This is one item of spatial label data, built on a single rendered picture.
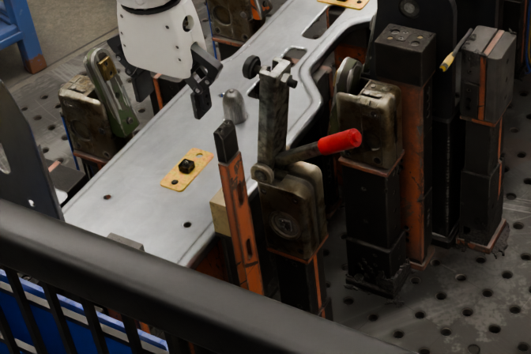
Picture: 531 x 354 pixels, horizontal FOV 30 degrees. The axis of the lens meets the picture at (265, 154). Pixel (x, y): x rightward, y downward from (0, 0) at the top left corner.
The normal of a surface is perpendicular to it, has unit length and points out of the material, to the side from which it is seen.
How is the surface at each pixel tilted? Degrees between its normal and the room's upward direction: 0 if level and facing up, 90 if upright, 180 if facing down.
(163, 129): 0
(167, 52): 92
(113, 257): 0
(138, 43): 92
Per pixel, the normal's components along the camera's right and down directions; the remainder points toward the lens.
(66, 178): -0.11, -0.76
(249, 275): 0.86, 0.25
